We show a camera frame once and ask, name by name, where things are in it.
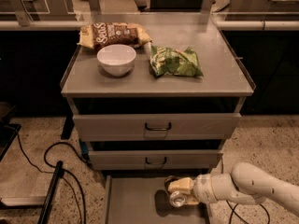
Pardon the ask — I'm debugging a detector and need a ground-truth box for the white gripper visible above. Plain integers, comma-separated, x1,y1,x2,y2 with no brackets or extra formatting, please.
167,174,219,205

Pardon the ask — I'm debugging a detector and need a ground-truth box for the orange soda can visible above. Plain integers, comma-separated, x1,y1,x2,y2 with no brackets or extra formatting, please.
164,175,186,208

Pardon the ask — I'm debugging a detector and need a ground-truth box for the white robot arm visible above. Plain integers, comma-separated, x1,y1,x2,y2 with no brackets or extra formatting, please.
165,162,299,216

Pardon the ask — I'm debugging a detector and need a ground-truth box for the grey bottom drawer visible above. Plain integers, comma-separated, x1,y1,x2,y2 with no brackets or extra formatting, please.
101,175,214,224

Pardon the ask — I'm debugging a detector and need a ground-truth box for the grey drawer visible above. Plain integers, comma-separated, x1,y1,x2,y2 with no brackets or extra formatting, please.
73,113,241,142
89,150,222,170
101,175,214,224

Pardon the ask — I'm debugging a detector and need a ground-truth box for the grey top drawer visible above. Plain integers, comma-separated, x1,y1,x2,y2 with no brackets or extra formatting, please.
73,113,241,142

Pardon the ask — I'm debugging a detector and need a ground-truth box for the grey middle drawer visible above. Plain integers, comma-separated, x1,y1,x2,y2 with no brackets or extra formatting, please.
89,150,222,170

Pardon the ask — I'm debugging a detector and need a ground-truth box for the grey drawer cabinet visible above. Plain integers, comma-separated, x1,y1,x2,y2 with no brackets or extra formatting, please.
59,12,256,224

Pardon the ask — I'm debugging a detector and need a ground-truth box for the black bar on floor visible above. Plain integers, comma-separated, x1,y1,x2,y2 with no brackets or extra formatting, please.
37,161,63,224

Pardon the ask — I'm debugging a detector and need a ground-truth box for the green chip bag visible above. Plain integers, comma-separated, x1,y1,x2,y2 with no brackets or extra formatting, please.
150,46,203,77

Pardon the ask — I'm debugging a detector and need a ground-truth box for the white ceramic bowl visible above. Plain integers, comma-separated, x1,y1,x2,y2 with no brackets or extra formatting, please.
97,44,136,77

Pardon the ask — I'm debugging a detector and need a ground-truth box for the brown yellow snack bag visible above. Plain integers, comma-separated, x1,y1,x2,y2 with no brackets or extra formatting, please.
78,22,151,50

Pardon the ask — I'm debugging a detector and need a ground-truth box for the dark object at left edge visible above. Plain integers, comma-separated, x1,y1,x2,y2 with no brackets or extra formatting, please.
0,102,21,161

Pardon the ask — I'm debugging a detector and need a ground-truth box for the black cable on right floor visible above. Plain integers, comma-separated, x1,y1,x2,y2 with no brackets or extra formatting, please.
220,157,271,224

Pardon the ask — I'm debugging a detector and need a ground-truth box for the black cable on floor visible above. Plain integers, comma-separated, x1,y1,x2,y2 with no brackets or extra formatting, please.
220,157,271,224
3,124,94,224

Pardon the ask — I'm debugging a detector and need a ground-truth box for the black cable on left floor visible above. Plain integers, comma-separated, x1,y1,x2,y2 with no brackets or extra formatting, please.
3,124,94,224

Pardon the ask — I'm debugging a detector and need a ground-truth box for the white horizontal rail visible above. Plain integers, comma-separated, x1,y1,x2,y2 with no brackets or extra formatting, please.
0,20,299,31

